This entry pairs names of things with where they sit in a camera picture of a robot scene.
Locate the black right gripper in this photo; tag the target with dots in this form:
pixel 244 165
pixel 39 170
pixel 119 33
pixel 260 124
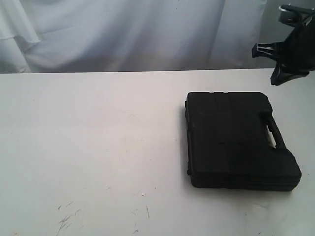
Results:
pixel 298 49

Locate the black plastic tool case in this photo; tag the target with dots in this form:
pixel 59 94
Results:
pixel 234 143

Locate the white backdrop cloth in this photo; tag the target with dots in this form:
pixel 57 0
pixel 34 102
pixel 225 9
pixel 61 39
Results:
pixel 58 36

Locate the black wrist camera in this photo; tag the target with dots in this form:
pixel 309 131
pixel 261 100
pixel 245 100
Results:
pixel 286 13

